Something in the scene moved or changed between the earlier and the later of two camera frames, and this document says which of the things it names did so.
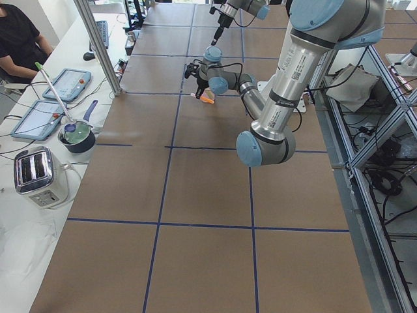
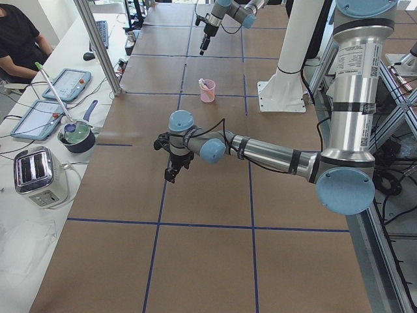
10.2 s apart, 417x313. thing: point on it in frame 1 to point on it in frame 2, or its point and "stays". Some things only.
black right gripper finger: x=217 y=35 to x=204 y=44
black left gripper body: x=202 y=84 to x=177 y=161
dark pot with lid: x=79 y=137 stays
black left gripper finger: x=199 y=92 to x=170 y=173
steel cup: x=131 y=36 stays
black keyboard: x=103 y=27 stays
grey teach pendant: x=69 y=85 stays
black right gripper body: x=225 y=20 to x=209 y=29
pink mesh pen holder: x=208 y=92 stays
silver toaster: x=40 y=177 stays
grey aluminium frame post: x=86 y=16 stays
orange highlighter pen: x=203 y=99 to x=210 y=93
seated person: x=21 y=45 stays
